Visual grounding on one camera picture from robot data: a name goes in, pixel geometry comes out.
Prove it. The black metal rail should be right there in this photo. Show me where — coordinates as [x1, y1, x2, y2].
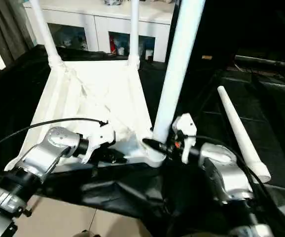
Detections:
[235, 55, 285, 70]

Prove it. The black work mat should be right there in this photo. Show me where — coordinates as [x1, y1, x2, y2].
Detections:
[0, 44, 285, 237]

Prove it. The white table top frame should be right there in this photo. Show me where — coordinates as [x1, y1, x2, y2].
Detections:
[4, 60, 167, 172]

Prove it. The grey curtain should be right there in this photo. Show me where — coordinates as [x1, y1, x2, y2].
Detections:
[0, 0, 37, 69]

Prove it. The white glass-door cabinet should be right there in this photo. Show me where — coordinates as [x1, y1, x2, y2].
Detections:
[23, 0, 176, 63]

